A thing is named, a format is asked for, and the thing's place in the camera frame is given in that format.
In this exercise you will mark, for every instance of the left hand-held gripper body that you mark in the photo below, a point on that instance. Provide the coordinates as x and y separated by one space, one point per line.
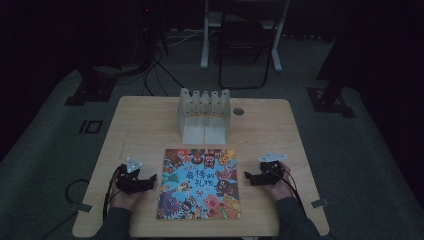
130 181

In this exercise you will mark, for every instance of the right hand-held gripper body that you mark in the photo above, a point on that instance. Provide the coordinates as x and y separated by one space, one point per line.
269 175

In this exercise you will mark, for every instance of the colourful picture book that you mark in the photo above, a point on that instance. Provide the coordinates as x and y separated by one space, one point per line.
199 185

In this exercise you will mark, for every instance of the translucent plastic book rack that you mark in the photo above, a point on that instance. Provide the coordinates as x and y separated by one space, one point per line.
204 115

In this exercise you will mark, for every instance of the person's left hand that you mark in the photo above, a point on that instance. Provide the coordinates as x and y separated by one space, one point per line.
124 200

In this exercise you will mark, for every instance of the person's right hand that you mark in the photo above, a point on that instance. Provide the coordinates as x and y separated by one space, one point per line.
283 190

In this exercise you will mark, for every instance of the grey tape piece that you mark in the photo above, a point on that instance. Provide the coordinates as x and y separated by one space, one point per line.
320 203
81 208

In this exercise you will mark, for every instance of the round grey table grommet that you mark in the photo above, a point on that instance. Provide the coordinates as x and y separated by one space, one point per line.
238 111

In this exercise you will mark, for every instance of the black stand base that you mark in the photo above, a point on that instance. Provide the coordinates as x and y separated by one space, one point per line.
328 101
90 90

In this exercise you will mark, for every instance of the black folding chair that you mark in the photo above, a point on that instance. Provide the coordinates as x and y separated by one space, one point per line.
245 36

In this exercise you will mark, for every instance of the dark equipment rack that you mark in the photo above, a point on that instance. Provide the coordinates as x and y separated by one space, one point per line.
148 30

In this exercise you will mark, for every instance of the white desk frame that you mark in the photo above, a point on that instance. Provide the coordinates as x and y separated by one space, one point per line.
206 40

